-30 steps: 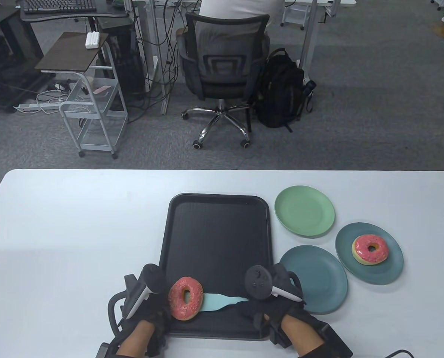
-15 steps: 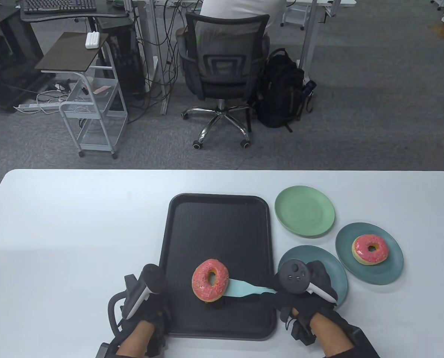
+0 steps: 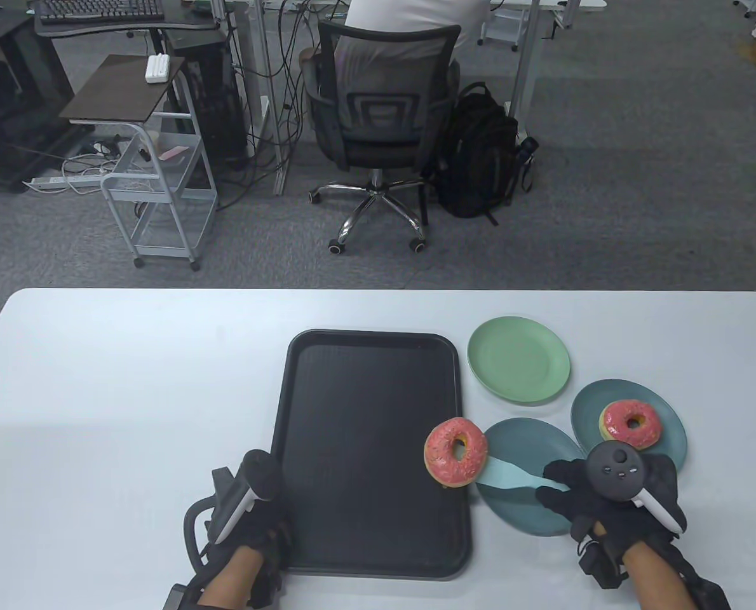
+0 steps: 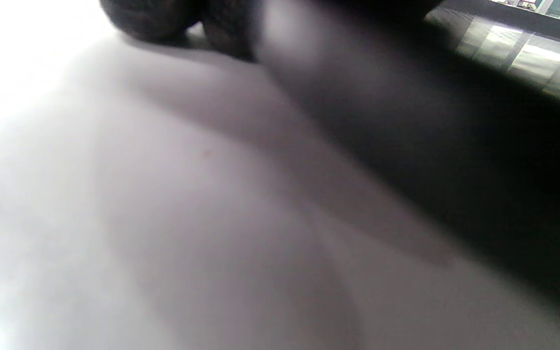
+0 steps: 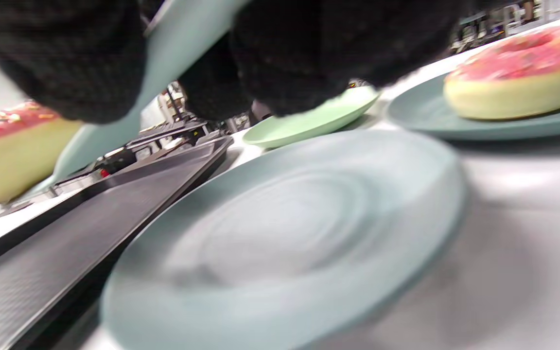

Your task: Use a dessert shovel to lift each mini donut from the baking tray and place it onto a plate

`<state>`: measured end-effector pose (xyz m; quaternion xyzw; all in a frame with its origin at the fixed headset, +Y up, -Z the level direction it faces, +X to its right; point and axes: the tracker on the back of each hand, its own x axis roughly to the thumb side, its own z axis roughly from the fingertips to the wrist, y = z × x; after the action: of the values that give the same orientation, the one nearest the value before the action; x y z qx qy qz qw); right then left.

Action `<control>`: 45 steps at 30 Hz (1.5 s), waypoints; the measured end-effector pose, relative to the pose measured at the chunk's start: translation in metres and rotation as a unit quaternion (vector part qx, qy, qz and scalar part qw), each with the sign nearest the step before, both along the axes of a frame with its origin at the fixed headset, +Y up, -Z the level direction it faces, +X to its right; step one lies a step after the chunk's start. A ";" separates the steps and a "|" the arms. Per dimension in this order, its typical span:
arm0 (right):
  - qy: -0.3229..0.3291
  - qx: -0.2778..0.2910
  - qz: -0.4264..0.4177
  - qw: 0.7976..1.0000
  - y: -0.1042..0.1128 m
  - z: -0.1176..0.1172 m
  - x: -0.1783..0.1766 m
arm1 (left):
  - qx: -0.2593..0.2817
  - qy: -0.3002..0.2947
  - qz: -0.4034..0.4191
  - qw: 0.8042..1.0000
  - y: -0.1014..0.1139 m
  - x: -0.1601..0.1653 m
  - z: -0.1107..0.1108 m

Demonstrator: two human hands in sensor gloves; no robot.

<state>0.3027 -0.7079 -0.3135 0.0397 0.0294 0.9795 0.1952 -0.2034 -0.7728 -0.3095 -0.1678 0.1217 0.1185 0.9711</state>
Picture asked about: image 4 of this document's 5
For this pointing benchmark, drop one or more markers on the glass panel partition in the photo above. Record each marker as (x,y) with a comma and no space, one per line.
(528,56)

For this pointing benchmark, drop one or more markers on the dark counter ledge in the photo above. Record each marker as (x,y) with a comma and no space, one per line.
(518,17)

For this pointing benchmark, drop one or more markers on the person's left hand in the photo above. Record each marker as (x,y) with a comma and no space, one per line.
(406,97)

